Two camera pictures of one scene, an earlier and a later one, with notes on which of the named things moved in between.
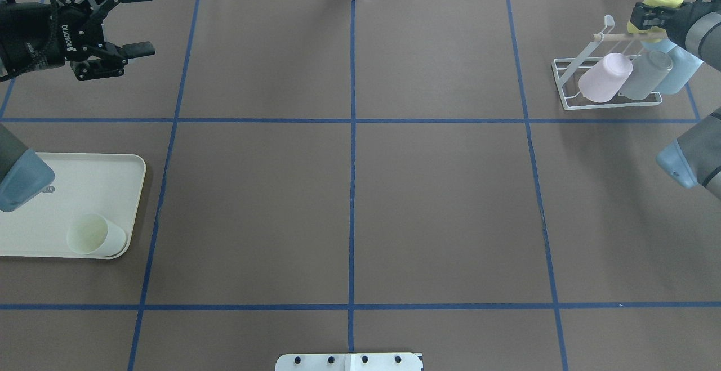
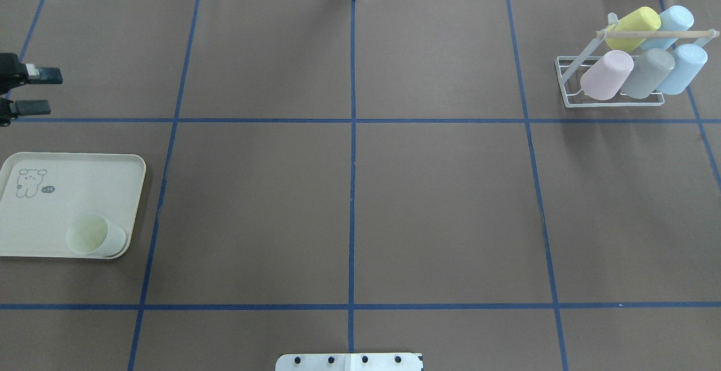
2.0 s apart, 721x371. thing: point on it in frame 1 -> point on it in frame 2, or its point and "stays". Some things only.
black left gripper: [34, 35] -> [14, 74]
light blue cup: [685, 65] stays
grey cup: [649, 71] stays
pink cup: [601, 83] stays
